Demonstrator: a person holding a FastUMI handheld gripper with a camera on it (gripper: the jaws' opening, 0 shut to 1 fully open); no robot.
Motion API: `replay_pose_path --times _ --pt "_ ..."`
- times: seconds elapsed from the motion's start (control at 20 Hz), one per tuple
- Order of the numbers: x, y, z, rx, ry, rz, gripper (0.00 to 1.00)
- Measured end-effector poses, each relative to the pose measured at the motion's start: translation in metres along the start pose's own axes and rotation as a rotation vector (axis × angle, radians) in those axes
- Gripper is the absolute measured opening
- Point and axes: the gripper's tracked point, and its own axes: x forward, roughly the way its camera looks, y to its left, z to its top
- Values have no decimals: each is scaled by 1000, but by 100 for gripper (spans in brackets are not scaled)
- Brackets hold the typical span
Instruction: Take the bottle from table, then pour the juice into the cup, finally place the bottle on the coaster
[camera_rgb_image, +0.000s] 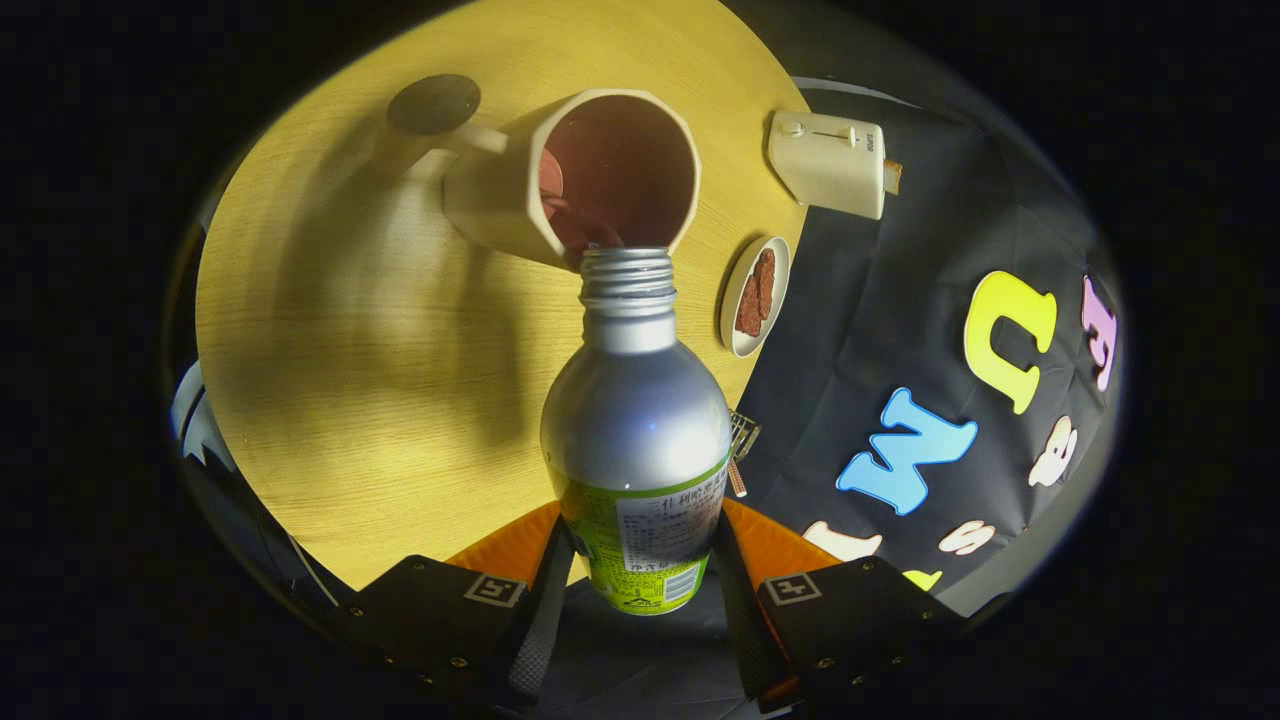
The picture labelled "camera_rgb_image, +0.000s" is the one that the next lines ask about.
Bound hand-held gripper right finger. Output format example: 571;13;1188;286
712;497;966;713

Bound black backdrop cloth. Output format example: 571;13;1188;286
730;90;1121;601

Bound wooden table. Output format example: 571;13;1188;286
195;0;811;591

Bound metal wire basket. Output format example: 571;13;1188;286
728;410;763;463

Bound beige cup with wooden handle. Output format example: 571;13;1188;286
387;74;702;273

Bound cream toaster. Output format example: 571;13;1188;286
767;110;891;221

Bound white oval plate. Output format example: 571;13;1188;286
719;236;791;359

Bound pale crumpled plastic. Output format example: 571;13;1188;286
172;360;241;476

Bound silver bottle with green label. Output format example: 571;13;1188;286
540;247;733;616

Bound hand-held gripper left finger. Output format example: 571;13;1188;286
335;500;577;709

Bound red-brown meat slices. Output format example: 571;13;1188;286
735;248;777;338

